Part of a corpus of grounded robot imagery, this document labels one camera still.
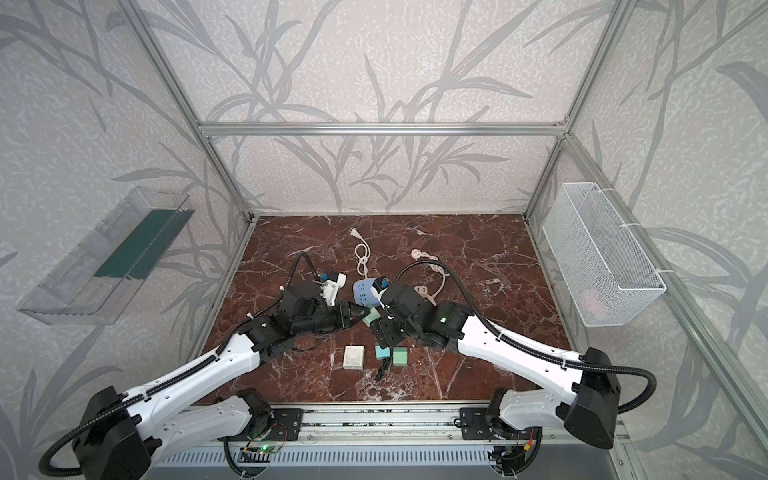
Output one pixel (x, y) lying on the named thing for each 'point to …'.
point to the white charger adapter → (353, 358)
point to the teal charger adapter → (382, 353)
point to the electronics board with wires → (271, 442)
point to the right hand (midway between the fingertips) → (381, 313)
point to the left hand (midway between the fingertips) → (372, 306)
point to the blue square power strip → (364, 294)
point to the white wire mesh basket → (607, 274)
